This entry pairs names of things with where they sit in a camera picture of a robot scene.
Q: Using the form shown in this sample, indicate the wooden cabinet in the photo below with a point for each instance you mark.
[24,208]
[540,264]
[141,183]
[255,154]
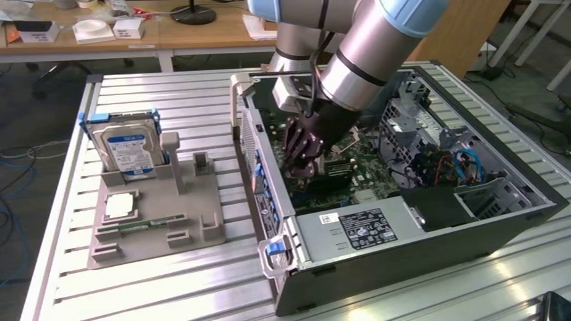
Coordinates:
[468,30]

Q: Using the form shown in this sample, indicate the white table frame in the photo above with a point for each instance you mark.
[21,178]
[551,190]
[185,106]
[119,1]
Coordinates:
[535,20]

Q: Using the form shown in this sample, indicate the dark object at table edge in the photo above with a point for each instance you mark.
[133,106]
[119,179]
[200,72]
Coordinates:
[558,307]

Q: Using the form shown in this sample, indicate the black office chair base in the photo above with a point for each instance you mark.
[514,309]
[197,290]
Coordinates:
[48,75]

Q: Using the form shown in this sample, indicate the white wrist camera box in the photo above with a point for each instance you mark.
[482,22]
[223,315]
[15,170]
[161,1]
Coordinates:
[292,93]

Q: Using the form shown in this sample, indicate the black lamp base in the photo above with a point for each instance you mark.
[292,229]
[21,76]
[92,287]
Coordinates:
[193,16]

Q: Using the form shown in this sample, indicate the hard disk with blue carrier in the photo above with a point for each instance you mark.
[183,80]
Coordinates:
[127,150]

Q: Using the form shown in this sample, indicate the black installed RAM stick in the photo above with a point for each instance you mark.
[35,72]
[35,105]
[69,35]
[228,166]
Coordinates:
[340,167]

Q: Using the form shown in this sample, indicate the metal socket cover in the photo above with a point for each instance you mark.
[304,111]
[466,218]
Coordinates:
[352,135]

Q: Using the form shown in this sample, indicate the white round holder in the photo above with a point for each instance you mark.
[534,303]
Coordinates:
[93,30]

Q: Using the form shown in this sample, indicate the green motherboard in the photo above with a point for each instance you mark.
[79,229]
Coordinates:
[370,180]

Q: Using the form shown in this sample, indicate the white labelled box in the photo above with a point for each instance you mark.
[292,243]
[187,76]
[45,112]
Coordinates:
[37,33]

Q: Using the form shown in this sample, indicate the grey power supply unit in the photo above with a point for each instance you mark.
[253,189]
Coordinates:
[320,240]

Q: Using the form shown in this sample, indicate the small white carton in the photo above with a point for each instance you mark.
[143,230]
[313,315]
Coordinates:
[128,29]

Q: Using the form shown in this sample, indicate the wooden desk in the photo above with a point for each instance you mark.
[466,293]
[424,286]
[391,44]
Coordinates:
[67,48]

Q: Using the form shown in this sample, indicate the black open PC case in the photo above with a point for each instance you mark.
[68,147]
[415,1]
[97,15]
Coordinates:
[402,254]

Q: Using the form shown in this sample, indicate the blue case latch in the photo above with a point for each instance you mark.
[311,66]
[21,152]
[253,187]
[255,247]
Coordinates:
[275,248]

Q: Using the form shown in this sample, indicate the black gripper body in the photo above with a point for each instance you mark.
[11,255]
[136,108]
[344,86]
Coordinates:
[332,123]

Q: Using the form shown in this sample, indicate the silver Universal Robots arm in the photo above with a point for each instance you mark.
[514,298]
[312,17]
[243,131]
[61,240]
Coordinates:
[370,57]

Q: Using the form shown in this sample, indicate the silver CPU chip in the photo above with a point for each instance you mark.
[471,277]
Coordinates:
[120,205]

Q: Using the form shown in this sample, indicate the white paper stack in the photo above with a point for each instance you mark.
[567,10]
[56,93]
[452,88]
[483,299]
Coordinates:
[260,30]

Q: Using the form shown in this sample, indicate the grey plastic parts rack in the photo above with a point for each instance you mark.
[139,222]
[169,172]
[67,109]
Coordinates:
[156,244]

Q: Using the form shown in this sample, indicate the green RAM stick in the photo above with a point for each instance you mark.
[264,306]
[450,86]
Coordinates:
[147,224]

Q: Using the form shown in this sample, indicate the grey metal disk bay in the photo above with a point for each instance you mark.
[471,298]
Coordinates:
[504,197]

